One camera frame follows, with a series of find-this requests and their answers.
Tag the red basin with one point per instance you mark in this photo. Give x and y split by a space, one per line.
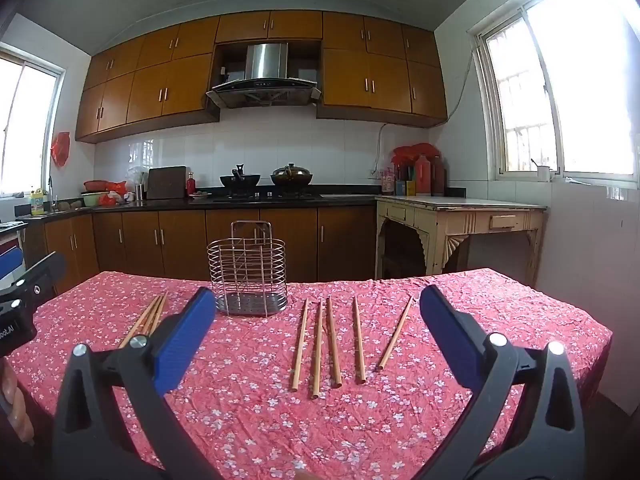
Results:
94 186

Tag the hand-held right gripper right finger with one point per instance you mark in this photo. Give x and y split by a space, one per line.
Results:
450 330

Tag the dark sauce bottle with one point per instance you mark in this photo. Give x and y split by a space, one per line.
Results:
438 180

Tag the black kitchen countertop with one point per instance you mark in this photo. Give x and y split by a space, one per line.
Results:
165 202

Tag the black wok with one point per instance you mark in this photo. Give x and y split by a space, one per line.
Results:
240 180

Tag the white cup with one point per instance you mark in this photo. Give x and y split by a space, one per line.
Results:
541 172

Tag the person's left hand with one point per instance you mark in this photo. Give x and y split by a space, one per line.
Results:
12 407

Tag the small red glass bottle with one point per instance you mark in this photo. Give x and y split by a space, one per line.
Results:
191 186

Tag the brown wooden base cabinets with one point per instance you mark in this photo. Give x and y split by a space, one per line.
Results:
140 240

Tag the brown wooden wall cabinets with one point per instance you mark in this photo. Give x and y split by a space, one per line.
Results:
350 75

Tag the plain sliding window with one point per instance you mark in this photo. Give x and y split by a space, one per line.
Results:
30 125

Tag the large red plastic bottle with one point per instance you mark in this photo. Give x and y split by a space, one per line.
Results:
423 177

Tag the pale green basin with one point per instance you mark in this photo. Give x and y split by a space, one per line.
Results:
92 199

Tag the red plastic bag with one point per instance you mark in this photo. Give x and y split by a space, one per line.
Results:
417 152
114 190
61 150

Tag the yellow detergent bottle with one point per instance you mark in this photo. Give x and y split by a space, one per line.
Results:
38 205

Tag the black gas stove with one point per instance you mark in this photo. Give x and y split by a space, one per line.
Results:
265 196

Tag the steel cup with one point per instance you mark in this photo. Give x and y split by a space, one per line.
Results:
140 193

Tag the small plate with food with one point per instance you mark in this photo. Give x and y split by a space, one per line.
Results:
201 195

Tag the wooden chopstick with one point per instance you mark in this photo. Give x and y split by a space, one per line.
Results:
149 317
358 340
162 307
333 342
317 350
300 345
395 332
137 324
156 312

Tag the dark pot with lid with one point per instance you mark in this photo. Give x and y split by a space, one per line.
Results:
291 176

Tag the red floral tablecloth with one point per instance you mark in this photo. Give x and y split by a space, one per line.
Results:
250 410

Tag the steel range hood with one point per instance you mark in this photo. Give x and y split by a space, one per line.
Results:
267 62

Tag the metal faucet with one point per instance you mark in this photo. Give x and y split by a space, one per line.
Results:
51 195

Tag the dark wooden cutting board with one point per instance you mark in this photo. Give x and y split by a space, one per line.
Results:
166 182

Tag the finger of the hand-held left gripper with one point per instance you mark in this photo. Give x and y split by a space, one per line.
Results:
10 262
42 275

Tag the large barred sliding window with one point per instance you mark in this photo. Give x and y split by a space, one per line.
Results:
575 85

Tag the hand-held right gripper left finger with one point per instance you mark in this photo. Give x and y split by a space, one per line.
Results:
182 340

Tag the cream wooden side table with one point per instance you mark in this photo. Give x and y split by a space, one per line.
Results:
450 220

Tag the white plastic bag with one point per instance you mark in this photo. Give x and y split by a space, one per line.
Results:
136 176

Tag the small seasoning bottle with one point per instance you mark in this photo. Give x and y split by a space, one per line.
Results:
388 184

